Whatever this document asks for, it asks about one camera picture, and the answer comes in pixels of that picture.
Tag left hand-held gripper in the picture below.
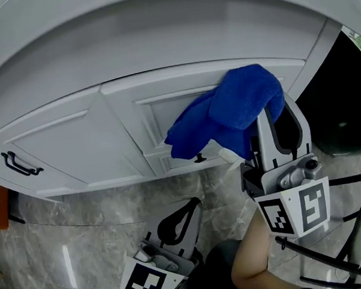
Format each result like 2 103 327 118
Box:
111 196 212 289

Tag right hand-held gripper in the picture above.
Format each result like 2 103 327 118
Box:
233 89 335 244

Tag blue cloth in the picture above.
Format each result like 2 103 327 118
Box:
157 62 292 169

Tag white drawer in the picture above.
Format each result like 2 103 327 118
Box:
98 52 315 163
142 141 245 179

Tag person's right forearm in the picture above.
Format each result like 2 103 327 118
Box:
224 207 306 289

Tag person's dark trousers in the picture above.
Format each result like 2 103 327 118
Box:
180 237 255 289

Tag white vanity cabinet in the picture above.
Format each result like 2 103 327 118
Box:
0 0 361 204

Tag white washbasin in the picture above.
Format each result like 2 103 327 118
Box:
0 0 361 95

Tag black door handle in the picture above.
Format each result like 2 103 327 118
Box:
0 149 32 180
6 148 45 179

